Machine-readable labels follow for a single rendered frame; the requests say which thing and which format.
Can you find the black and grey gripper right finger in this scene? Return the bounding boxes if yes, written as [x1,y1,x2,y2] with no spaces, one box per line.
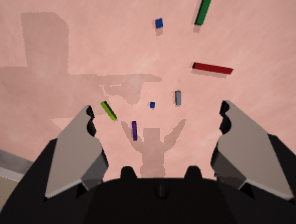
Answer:
[210,100,296,224]

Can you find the dark red rod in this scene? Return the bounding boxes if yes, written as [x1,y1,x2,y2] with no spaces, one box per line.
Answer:
[193,62,233,75]

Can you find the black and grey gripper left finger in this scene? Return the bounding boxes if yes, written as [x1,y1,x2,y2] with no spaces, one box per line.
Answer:
[0,105,109,224]

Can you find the purple rod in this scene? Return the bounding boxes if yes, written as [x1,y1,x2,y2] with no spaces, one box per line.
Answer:
[132,121,137,141]

